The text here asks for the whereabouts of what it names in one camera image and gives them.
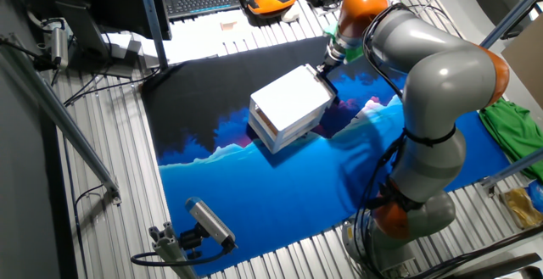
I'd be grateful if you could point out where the black strap tie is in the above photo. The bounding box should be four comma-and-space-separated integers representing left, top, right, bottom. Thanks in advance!
365, 179, 425, 212
401, 124, 457, 148

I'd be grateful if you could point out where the green wrist mount bracket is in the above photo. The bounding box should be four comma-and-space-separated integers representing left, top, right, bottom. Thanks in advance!
323, 22, 366, 64

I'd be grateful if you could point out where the yellow plastic bag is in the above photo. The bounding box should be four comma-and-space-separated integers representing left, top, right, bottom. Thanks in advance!
501, 185, 543, 230

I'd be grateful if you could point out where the aluminium camera mount profile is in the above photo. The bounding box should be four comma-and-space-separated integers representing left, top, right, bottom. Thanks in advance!
148, 221, 200, 279

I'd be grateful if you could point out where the black metal drawer handle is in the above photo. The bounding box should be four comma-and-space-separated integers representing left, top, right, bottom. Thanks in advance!
316, 69, 339, 98

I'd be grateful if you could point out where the aluminium profile post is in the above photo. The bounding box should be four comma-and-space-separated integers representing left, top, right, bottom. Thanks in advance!
479, 0, 543, 50
135, 0, 171, 70

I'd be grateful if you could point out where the silver camera on mount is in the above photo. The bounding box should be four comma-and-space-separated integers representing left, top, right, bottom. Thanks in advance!
41, 17, 71, 71

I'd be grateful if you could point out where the green cloth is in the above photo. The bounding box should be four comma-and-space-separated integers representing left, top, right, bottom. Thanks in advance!
479, 96, 543, 182

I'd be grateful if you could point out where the white drawer cabinet frame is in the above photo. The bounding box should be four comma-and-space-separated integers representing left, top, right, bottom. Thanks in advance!
247, 64, 337, 155

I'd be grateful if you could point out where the black computer keyboard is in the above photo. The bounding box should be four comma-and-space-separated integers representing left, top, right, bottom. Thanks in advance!
162, 0, 242, 22

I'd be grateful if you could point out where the brown cardboard board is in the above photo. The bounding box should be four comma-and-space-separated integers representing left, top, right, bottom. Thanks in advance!
500, 26, 543, 111

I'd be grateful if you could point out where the white lumpy object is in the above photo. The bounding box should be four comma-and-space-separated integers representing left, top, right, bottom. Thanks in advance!
281, 6, 302, 24

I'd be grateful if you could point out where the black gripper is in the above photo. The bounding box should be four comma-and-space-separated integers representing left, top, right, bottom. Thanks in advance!
315, 44, 347, 80

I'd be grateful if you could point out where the aluminium profile bar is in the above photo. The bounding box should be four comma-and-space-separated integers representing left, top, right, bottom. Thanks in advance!
479, 148, 543, 191
0, 35, 123, 206

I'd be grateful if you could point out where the white paper sheet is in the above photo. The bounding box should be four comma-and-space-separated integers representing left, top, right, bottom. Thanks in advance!
139, 14, 272, 66

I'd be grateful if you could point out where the blue black printed cloth mat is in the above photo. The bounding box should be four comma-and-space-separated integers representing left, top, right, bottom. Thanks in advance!
142, 31, 512, 276

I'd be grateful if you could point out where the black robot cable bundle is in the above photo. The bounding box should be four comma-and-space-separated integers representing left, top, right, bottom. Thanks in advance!
351, 2, 463, 279

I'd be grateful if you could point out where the black camera cable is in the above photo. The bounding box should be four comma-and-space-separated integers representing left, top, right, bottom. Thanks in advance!
130, 244, 232, 268

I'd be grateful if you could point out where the silver camera with blue end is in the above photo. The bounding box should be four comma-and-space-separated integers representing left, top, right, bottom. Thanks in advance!
184, 196, 239, 254

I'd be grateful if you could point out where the blue plastic bag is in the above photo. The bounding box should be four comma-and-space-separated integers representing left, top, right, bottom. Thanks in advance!
525, 180, 543, 213

